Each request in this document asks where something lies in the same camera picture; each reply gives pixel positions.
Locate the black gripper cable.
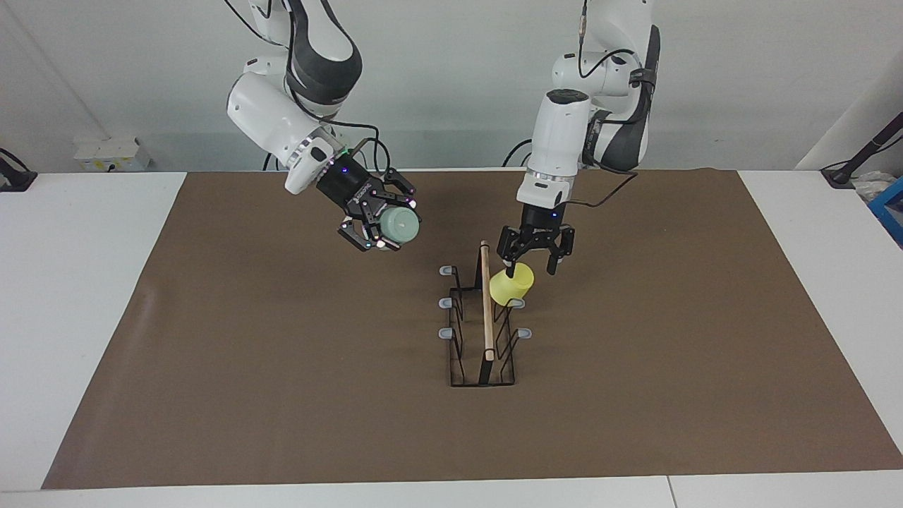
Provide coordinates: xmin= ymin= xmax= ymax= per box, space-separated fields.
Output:
xmin=282 ymin=71 xmax=390 ymax=186
xmin=563 ymin=0 xmax=639 ymax=210

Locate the brown table mat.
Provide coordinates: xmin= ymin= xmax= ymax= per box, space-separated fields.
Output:
xmin=41 ymin=168 xmax=903 ymax=490

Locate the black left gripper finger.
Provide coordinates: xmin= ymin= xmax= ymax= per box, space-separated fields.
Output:
xmin=497 ymin=227 xmax=526 ymax=277
xmin=547 ymin=226 xmax=576 ymax=276

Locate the yellow cup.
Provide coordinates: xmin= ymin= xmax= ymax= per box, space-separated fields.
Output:
xmin=490 ymin=262 xmax=535 ymax=308

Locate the black table clamp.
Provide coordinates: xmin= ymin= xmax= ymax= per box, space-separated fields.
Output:
xmin=0 ymin=148 xmax=38 ymax=193

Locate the blue box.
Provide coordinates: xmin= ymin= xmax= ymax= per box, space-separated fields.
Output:
xmin=869 ymin=176 xmax=903 ymax=248

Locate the pale green cup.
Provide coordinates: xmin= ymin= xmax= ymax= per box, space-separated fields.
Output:
xmin=377 ymin=205 xmax=422 ymax=249

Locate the crumpled clear plastic bag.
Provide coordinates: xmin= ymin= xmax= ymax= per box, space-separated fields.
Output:
xmin=852 ymin=171 xmax=897 ymax=205

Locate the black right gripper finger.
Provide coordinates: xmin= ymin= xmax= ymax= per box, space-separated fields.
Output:
xmin=337 ymin=214 xmax=392 ymax=253
xmin=374 ymin=168 xmax=417 ymax=209

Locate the black wire cup rack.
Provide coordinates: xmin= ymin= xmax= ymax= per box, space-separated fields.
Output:
xmin=438 ymin=240 xmax=533 ymax=388

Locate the white power strip box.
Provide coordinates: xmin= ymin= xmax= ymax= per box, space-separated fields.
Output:
xmin=74 ymin=136 xmax=152 ymax=172

